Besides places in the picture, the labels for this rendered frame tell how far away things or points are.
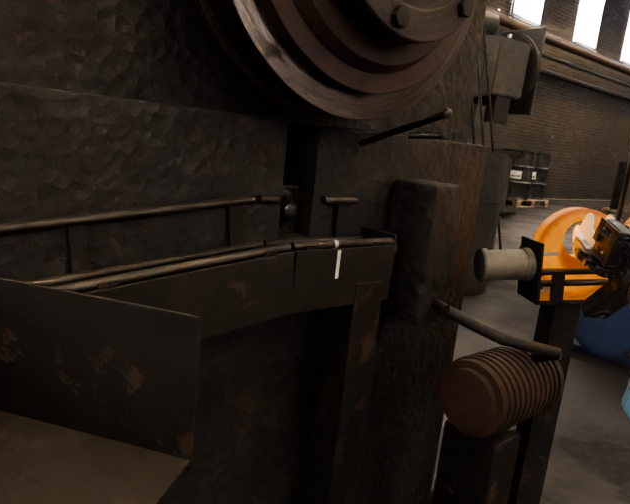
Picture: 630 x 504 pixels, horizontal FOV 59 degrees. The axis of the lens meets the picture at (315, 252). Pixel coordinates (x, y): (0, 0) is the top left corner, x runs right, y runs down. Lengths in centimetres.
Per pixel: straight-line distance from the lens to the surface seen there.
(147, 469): 45
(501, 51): 869
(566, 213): 105
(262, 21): 68
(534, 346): 99
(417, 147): 102
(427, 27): 74
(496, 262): 100
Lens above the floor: 85
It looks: 11 degrees down
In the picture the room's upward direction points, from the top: 6 degrees clockwise
